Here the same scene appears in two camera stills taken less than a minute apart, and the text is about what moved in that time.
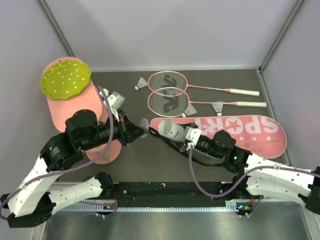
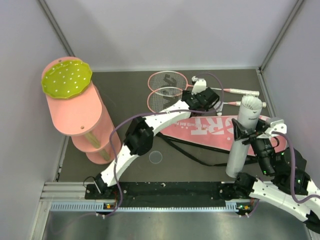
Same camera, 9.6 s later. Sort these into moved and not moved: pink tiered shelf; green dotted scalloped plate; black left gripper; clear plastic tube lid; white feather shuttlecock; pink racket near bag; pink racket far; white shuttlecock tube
Moved: white shuttlecock tube; black left gripper; clear plastic tube lid
Not moved: white feather shuttlecock; green dotted scalloped plate; pink racket near bag; pink racket far; pink tiered shelf
